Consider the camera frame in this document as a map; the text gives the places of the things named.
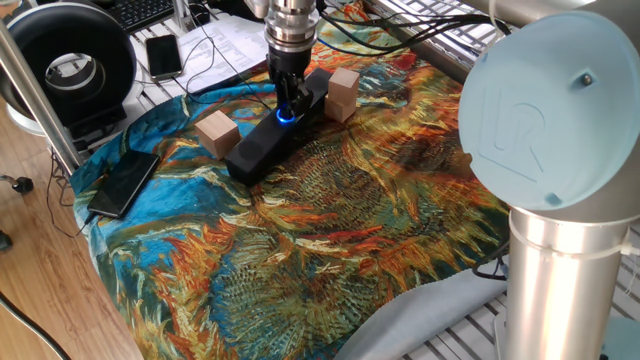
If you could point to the silver metal frame post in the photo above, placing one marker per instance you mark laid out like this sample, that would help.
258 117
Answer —
35 95

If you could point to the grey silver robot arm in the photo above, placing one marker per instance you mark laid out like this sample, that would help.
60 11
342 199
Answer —
550 120

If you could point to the sunflower painting cloth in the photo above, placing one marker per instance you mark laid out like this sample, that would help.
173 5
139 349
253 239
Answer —
350 225

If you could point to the small black smartphone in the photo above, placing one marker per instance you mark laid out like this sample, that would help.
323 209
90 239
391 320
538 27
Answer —
163 56

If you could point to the light grey blue cloth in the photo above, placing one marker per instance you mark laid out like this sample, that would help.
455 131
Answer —
425 315

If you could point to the aluminium table edge rail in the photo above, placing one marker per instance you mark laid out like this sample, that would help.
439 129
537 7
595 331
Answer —
430 52

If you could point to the wooden cube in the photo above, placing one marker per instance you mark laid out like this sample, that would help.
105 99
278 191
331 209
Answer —
344 85
340 111
216 131

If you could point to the black keyboard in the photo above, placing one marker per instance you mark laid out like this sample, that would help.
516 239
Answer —
142 12

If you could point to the black soundbar speaker with knob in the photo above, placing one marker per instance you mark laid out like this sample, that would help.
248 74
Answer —
265 147

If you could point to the white printed paper sheets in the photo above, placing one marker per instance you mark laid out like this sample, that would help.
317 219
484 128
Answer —
235 45

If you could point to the large black smartphone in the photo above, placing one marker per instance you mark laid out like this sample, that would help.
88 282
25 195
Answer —
122 182

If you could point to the black chair caster wheel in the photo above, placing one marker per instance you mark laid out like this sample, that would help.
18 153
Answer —
22 185

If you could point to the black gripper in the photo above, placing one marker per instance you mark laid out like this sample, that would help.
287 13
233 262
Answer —
290 62

